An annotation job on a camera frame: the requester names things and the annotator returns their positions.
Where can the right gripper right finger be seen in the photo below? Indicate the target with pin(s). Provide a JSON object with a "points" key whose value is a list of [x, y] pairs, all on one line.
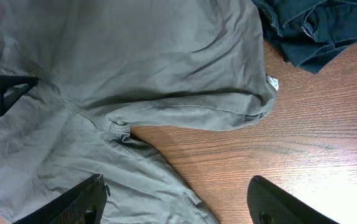
{"points": [[269, 204]]}

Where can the grey shorts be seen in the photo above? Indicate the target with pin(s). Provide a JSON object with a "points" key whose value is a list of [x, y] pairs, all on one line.
{"points": [[105, 66]]}

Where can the folded navy blue garment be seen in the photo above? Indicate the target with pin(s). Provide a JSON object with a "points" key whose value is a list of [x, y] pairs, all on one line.
{"points": [[309, 33]]}

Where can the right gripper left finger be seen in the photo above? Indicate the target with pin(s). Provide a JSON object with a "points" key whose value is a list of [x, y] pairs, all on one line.
{"points": [[83, 204]]}

